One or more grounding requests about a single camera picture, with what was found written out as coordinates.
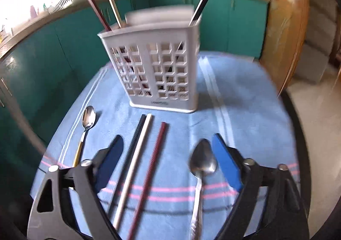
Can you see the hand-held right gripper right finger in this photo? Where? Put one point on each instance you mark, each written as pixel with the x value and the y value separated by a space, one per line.
pixel 226 160

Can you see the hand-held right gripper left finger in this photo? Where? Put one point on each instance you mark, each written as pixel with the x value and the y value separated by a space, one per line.
pixel 112 160

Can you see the large steel spoon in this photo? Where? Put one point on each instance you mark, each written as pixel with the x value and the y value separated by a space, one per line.
pixel 202 160

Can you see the white plastic utensil basket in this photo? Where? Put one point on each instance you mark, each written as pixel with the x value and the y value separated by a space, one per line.
pixel 147 74

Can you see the dark red chopstick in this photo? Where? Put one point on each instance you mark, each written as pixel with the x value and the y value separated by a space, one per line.
pixel 151 170
pixel 98 13

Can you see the blue striped cloth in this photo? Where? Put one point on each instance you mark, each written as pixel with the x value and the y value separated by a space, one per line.
pixel 173 128

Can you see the green kitchen cabinets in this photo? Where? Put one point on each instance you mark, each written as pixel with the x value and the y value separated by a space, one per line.
pixel 53 56

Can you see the wood framed glass door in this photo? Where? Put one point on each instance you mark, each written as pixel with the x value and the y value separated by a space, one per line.
pixel 287 29

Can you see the silver refrigerator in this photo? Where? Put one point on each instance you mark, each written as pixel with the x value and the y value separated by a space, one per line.
pixel 319 42

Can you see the grey kitchen countertop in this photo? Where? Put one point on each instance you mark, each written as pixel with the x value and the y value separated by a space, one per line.
pixel 34 25

